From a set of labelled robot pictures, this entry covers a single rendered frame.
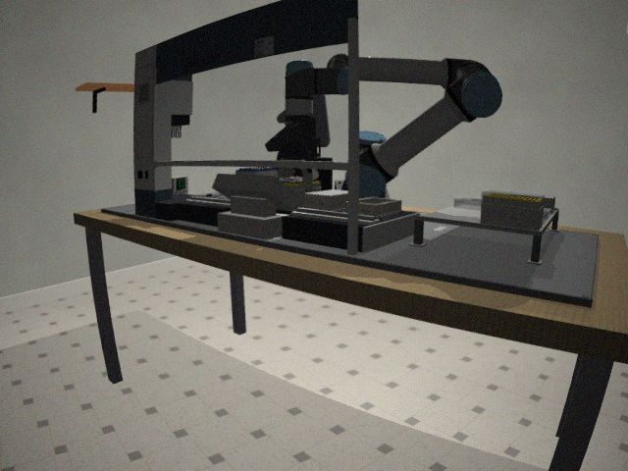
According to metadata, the cream open rectangular tray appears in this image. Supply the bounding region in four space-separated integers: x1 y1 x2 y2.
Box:
359 197 402 218

